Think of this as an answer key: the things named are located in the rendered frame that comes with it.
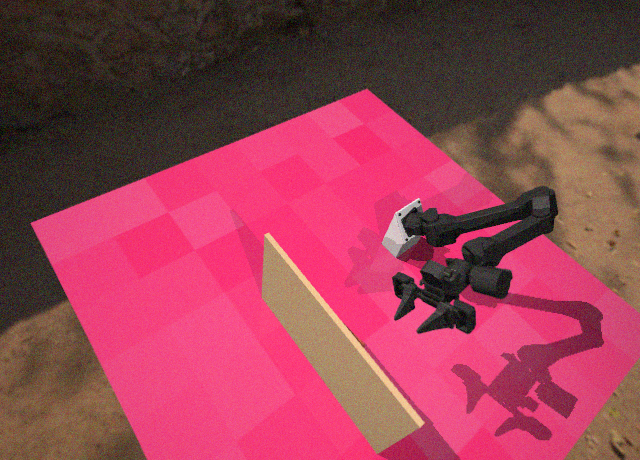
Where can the tan flat board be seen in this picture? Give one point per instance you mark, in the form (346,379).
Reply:
(382,415)

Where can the dark red picture frame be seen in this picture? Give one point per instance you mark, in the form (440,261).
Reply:
(359,340)

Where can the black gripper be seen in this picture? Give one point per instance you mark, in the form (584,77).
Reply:
(446,315)

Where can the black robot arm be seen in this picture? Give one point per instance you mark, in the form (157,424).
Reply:
(535,208)

